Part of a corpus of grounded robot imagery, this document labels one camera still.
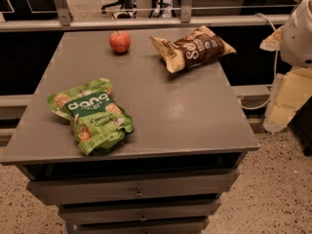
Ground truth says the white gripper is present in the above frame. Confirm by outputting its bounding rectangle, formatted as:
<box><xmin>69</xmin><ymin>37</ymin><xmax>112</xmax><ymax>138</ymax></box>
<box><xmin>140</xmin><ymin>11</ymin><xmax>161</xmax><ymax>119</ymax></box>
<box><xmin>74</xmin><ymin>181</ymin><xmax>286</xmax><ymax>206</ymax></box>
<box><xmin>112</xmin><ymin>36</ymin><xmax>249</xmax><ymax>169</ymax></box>
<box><xmin>259</xmin><ymin>0</ymin><xmax>312</xmax><ymax>133</ymax></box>

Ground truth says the red apple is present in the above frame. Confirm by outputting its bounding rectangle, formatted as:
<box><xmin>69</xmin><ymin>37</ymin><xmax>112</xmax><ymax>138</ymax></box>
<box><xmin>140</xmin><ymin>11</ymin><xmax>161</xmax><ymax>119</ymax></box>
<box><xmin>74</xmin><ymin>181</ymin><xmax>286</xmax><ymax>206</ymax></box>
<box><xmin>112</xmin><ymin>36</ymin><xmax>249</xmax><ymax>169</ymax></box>
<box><xmin>109</xmin><ymin>30</ymin><xmax>131</xmax><ymax>54</ymax></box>

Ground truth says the brown chip bag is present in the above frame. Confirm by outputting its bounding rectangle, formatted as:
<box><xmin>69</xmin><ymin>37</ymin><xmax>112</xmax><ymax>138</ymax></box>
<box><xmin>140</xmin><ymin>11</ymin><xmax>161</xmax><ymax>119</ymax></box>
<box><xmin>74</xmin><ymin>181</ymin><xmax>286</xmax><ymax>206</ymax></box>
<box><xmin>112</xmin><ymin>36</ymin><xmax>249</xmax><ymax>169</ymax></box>
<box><xmin>150</xmin><ymin>25</ymin><xmax>236</xmax><ymax>73</ymax></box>

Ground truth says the green rice chip bag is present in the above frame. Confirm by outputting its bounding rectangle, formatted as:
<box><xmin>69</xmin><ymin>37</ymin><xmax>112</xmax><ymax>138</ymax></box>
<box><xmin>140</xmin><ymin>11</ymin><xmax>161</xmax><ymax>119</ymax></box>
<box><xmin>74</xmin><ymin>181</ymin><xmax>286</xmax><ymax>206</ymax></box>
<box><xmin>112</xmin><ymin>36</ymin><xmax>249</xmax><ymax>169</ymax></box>
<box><xmin>48</xmin><ymin>78</ymin><xmax>134</xmax><ymax>156</ymax></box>

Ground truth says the grey drawer cabinet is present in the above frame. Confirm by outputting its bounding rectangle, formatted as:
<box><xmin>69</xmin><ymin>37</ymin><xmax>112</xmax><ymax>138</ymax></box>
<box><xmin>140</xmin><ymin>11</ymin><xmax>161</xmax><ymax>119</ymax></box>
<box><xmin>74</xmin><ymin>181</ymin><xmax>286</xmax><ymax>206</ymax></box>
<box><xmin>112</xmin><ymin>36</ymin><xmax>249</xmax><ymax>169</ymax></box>
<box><xmin>0</xmin><ymin>27</ymin><xmax>260</xmax><ymax>234</ymax></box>

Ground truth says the bottom grey drawer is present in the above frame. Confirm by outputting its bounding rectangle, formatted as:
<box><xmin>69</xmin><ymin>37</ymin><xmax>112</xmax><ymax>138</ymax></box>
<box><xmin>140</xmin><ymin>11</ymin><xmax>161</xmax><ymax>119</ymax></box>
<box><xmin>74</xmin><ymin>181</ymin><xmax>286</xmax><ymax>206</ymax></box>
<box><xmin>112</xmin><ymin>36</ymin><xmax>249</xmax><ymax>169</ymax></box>
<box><xmin>65</xmin><ymin>216</ymin><xmax>209</xmax><ymax>234</ymax></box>

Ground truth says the grey drawer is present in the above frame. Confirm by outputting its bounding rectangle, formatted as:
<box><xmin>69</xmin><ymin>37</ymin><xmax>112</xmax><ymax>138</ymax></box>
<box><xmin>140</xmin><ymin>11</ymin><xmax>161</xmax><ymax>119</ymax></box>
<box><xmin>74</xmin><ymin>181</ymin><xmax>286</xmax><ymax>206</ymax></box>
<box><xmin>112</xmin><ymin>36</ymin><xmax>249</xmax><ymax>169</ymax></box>
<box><xmin>59</xmin><ymin>197</ymin><xmax>220</xmax><ymax>224</ymax></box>
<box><xmin>65</xmin><ymin>216</ymin><xmax>209</xmax><ymax>234</ymax></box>
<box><xmin>27</xmin><ymin>169</ymin><xmax>239</xmax><ymax>205</ymax></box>

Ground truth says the grey metal railing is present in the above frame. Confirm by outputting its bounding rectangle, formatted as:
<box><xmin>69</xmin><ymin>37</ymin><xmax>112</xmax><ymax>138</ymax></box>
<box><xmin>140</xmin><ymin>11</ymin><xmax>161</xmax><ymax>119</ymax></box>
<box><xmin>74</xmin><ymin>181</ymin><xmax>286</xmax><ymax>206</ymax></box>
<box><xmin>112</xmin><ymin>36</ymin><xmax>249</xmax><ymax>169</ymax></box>
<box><xmin>0</xmin><ymin>0</ymin><xmax>287</xmax><ymax>32</ymax></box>

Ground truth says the middle grey drawer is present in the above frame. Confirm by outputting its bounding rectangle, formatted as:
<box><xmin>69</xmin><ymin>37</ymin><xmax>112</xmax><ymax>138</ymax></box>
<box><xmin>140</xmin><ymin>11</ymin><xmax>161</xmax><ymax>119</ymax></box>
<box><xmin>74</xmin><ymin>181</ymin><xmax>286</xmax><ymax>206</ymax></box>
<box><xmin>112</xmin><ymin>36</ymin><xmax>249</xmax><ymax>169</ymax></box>
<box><xmin>59</xmin><ymin>197</ymin><xmax>220</xmax><ymax>224</ymax></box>

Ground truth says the top grey drawer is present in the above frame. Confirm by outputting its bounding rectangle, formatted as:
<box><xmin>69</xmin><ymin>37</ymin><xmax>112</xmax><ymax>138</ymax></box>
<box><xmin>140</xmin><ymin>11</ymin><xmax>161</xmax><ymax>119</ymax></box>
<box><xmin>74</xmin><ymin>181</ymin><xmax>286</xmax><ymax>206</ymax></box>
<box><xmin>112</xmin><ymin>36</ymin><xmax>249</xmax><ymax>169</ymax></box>
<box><xmin>27</xmin><ymin>169</ymin><xmax>239</xmax><ymax>205</ymax></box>

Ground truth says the white cable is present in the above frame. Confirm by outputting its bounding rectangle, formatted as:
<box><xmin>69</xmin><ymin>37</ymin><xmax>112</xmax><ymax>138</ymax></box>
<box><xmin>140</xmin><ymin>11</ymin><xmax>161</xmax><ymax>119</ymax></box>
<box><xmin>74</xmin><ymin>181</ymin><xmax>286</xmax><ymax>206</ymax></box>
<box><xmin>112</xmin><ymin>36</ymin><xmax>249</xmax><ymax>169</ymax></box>
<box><xmin>240</xmin><ymin>12</ymin><xmax>281</xmax><ymax>111</ymax></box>

